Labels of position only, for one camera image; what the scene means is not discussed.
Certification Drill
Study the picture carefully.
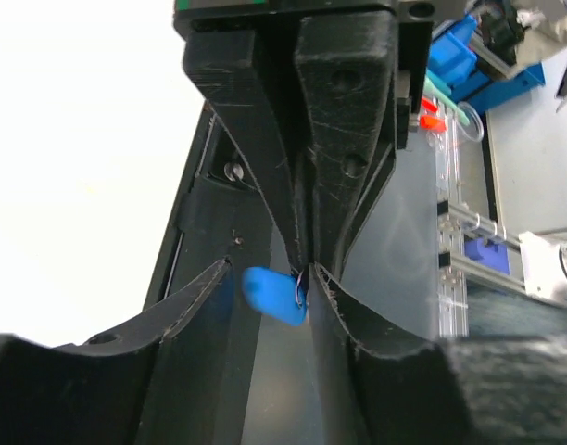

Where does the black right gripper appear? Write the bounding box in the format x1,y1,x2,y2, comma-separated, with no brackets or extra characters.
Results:
173,1,435,277

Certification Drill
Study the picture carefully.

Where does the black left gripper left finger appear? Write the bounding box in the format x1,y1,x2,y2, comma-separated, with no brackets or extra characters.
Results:
0,260,233,444

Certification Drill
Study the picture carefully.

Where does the blue key tag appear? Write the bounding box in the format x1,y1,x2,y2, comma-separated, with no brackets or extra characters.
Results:
242,266,308,326

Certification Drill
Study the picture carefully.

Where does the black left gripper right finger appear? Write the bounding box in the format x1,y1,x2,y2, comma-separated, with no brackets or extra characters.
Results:
309,264,567,444

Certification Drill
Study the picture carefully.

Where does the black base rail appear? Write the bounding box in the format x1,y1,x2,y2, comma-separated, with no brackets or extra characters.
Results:
144,104,273,309

